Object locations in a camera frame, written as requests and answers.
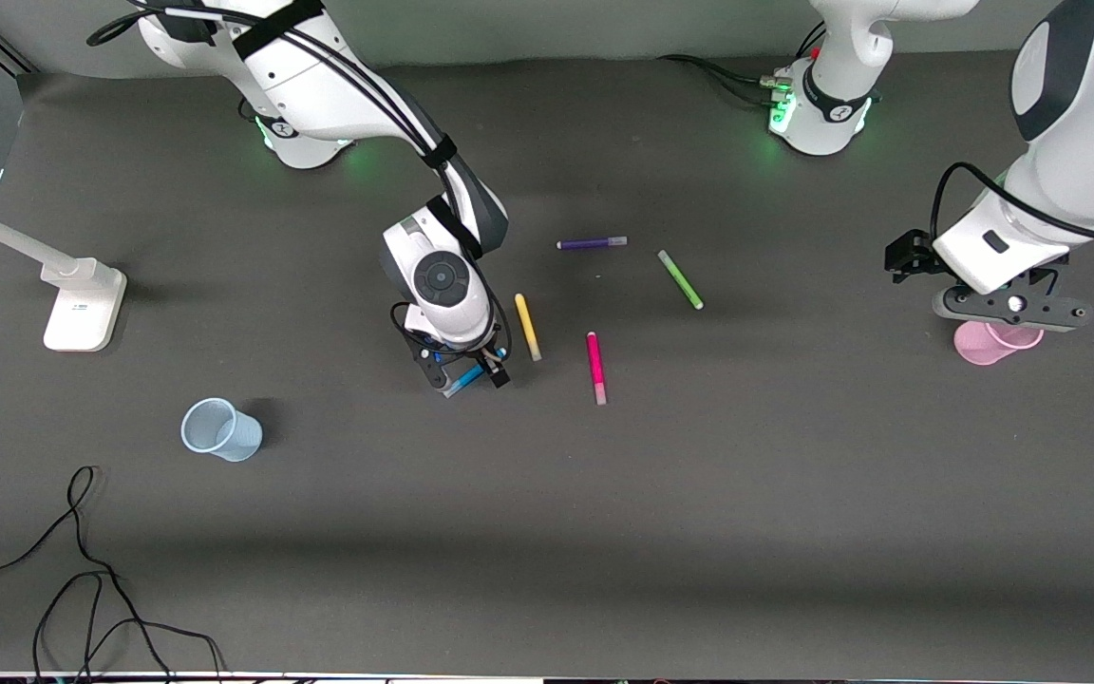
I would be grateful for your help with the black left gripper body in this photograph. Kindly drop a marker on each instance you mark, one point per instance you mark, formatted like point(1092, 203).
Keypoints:
point(910, 255)

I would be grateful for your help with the blue marker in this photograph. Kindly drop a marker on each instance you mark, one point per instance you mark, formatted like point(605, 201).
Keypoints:
point(463, 378)

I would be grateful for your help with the pink marker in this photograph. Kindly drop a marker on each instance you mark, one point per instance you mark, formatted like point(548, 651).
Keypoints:
point(594, 361)

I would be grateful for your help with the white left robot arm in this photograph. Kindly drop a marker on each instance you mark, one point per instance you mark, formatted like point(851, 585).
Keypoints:
point(1079, 142)

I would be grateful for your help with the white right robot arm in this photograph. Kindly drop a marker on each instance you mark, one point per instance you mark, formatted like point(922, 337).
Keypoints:
point(319, 85)

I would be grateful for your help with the yellow marker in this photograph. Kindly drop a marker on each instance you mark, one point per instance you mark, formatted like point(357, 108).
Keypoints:
point(527, 326)

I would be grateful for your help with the translucent pink plastic cup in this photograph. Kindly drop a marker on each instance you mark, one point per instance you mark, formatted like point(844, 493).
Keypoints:
point(979, 347)

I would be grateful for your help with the purple marker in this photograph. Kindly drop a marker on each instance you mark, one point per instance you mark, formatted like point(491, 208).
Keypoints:
point(590, 243)

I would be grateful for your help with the green marker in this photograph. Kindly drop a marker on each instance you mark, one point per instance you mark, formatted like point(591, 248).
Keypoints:
point(680, 279)

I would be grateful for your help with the translucent blue plastic cup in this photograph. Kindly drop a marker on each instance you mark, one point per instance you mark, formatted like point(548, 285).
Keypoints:
point(234, 437)

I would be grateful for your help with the white stand with base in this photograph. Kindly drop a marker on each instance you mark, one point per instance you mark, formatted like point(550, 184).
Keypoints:
point(82, 313)

